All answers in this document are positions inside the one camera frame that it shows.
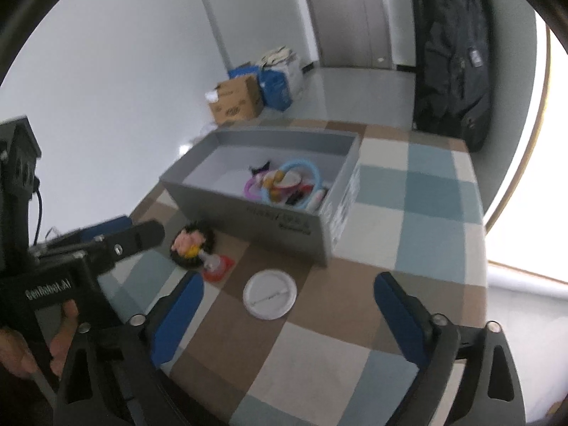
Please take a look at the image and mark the cream tote bag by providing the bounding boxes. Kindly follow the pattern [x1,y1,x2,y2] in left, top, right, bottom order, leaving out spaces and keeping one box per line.
[256,45,299,70]

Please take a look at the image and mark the white round lid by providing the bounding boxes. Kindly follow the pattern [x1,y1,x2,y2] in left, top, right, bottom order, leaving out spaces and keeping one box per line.
[242,268,297,320]

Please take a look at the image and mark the brown cardboard box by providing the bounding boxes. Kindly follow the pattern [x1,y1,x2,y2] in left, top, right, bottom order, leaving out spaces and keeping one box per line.
[208,75,264,125]

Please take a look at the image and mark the black cable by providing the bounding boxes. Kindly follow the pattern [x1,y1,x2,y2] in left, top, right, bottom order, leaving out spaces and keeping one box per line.
[30,176,46,246]

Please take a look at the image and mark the blue cardboard box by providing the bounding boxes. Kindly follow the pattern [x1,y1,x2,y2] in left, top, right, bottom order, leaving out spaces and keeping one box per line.
[228,66,294,111]

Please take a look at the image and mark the person's left hand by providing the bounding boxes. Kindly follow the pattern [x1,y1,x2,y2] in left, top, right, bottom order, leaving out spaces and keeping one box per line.
[0,299,81,380]

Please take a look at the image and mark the red white hair clip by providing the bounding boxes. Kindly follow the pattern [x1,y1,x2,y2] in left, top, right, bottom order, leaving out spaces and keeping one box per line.
[306,186,330,214]

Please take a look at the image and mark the light blue ring bracelet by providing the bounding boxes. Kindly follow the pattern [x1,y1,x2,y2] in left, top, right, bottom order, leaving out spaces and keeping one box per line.
[260,160,321,209]

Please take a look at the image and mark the black hair tie pink pig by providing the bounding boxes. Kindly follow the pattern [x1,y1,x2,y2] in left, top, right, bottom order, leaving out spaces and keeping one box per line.
[171,221,217,269]

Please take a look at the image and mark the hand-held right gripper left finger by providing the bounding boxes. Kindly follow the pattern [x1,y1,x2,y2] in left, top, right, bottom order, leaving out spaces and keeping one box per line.
[53,271,223,426]

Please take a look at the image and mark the grey door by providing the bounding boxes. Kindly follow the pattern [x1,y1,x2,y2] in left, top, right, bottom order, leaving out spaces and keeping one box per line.
[302,0,420,72]

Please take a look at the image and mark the red hair accessory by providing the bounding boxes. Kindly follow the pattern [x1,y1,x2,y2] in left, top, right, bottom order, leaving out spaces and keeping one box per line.
[203,255,234,283]

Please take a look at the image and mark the black backpack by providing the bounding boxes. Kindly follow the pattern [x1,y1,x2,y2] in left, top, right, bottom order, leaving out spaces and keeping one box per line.
[413,0,492,152]

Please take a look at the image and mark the white round trinket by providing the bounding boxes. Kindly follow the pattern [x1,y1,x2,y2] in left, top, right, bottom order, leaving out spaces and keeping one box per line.
[266,169,305,192]

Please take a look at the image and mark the checkered tablecloth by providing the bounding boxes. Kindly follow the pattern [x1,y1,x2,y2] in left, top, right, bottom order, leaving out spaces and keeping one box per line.
[98,118,489,426]

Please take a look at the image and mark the purple ring bracelet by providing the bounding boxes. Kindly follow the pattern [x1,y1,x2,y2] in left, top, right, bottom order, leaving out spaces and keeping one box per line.
[242,173,276,201]

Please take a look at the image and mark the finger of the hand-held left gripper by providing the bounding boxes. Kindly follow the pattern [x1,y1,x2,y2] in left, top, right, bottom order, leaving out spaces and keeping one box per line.
[84,219,166,268]
[44,215,134,251]

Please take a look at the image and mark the grey storage box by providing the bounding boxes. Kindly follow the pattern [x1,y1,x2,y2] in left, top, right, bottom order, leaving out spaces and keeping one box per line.
[159,125,361,268]

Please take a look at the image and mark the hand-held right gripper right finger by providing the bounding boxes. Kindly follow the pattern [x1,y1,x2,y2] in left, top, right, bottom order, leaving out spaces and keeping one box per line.
[374,272,526,426]

